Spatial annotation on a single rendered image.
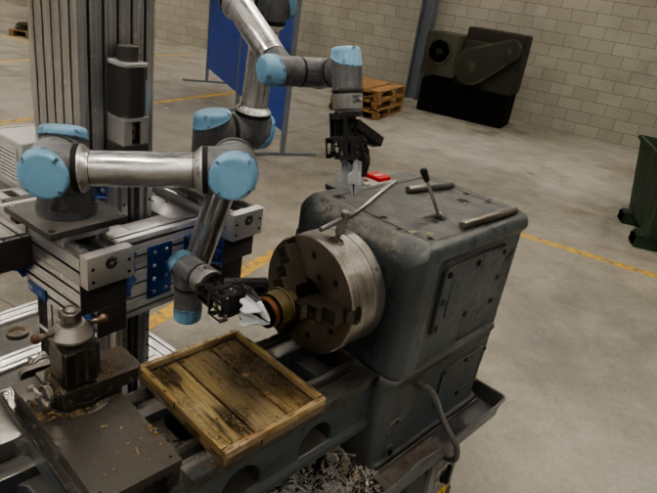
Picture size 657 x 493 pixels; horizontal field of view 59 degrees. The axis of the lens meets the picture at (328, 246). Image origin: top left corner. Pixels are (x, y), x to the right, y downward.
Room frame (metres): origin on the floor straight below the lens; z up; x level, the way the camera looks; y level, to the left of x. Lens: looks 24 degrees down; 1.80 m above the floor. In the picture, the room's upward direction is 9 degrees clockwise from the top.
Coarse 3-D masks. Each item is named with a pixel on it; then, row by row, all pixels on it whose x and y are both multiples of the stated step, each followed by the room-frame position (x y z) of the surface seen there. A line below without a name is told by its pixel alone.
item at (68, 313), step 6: (66, 306) 0.92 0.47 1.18; (72, 306) 0.92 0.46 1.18; (60, 312) 0.91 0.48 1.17; (66, 312) 0.91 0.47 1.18; (72, 312) 0.91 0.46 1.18; (78, 312) 0.92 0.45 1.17; (60, 318) 0.91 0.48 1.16; (66, 318) 0.90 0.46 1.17; (72, 318) 0.91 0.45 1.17; (78, 318) 0.92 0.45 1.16; (60, 324) 0.91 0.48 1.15; (66, 324) 0.90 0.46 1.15; (72, 324) 0.91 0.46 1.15; (78, 324) 0.91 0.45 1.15
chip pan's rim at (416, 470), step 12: (480, 384) 1.72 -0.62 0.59; (480, 396) 1.71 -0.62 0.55; (492, 396) 1.69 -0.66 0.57; (504, 396) 1.66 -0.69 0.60; (492, 408) 1.59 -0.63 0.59; (480, 420) 1.52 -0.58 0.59; (432, 432) 1.48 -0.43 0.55; (468, 432) 1.51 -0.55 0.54; (444, 444) 1.37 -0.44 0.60; (348, 456) 1.31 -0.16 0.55; (432, 456) 1.34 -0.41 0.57; (384, 468) 1.29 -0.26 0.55; (420, 468) 1.31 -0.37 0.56; (396, 480) 1.21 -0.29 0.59; (408, 480) 1.26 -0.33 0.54; (384, 492) 1.15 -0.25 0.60; (396, 492) 1.22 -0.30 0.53
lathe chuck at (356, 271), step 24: (312, 240) 1.30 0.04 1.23; (312, 264) 1.29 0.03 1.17; (336, 264) 1.24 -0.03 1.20; (360, 264) 1.27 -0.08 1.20; (312, 288) 1.37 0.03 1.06; (336, 288) 1.23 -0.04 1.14; (360, 288) 1.23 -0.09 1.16; (360, 312) 1.22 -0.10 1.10; (312, 336) 1.27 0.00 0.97; (336, 336) 1.22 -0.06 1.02; (360, 336) 1.26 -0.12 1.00
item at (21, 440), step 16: (0, 400) 0.94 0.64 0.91; (0, 416) 0.90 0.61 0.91; (16, 416) 0.89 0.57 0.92; (0, 432) 0.86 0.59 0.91; (16, 432) 0.86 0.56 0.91; (32, 432) 0.85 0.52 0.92; (0, 448) 0.83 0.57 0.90; (16, 448) 0.84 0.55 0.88; (32, 448) 0.83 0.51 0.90; (48, 448) 0.82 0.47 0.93; (48, 464) 0.79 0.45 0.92; (48, 480) 0.79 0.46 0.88; (64, 480) 0.75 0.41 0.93; (176, 480) 0.79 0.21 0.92; (192, 480) 0.80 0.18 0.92
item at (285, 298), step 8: (280, 288) 1.23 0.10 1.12; (264, 296) 1.20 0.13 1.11; (272, 296) 1.20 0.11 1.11; (280, 296) 1.20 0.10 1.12; (288, 296) 1.21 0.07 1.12; (296, 296) 1.23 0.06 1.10; (264, 304) 1.18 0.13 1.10; (272, 304) 1.17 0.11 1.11; (280, 304) 1.18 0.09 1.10; (288, 304) 1.20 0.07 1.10; (272, 312) 1.16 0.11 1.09; (280, 312) 1.18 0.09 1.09; (288, 312) 1.19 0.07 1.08; (272, 320) 1.16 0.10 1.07; (280, 320) 1.18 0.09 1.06; (288, 320) 1.20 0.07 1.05
